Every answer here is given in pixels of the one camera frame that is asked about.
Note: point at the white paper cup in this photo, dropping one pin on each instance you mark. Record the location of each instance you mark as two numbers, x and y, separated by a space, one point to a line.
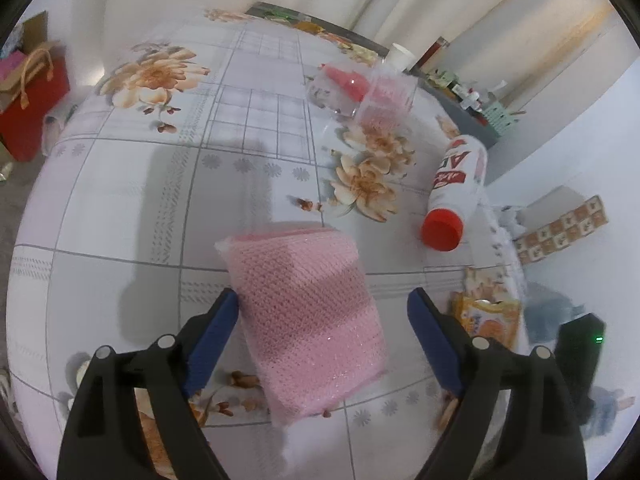
400 56

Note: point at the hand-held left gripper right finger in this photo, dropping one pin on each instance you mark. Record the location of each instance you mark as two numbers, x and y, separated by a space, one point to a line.
432 340

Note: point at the grey cabinet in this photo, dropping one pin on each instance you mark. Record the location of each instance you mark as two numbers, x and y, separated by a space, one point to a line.
472 125

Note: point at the clear plastic box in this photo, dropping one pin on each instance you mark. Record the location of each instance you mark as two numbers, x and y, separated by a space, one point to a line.
385 95

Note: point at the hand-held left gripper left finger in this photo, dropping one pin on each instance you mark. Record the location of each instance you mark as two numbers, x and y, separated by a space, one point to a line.
212 340

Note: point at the floral tablecloth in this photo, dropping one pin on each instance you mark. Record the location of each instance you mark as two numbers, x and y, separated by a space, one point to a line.
125 200

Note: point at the brown cardboard box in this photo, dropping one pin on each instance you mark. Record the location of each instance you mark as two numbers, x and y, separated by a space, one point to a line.
32 27

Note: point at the row of flat snack packets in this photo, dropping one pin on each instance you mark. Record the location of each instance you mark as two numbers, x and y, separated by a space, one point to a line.
320 27

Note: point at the white plastic bag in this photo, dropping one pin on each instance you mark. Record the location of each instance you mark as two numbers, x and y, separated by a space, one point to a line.
507 217

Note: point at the cream curtain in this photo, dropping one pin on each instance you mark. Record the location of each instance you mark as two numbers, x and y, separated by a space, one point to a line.
450 0

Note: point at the green storage basket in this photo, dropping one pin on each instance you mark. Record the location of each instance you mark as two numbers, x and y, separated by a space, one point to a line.
500 117

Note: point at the tall patterned cardboard box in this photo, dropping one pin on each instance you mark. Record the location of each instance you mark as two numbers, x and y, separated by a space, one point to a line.
560 232

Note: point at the orange snack packet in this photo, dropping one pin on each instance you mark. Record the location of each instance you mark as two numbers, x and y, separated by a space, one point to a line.
487 320

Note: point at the white bottle with red cap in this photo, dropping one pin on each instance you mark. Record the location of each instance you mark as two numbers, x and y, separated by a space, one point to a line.
457 180

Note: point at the pink sponge packet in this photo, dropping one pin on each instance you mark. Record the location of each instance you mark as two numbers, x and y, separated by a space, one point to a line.
310 320

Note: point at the red gift bag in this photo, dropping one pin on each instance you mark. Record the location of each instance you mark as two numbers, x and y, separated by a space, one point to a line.
30 110

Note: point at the small white bottle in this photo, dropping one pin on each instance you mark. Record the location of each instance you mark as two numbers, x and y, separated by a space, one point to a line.
470 101

